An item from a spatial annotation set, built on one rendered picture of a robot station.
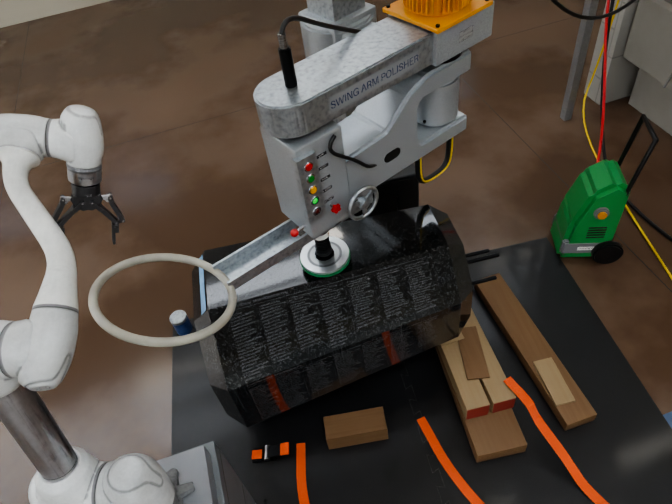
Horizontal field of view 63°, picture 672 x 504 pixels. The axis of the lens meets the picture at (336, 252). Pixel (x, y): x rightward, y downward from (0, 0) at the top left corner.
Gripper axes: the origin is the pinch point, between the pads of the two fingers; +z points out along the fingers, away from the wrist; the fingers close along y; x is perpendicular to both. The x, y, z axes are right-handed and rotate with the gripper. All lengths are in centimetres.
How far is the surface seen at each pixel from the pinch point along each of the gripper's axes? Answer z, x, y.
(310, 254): 31, 22, 88
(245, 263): 23, 11, 55
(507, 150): 36, 133, 297
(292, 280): 41, 18, 79
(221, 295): 51, 27, 51
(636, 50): -47, 121, 369
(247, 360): 70, 5, 58
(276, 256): 17, 6, 64
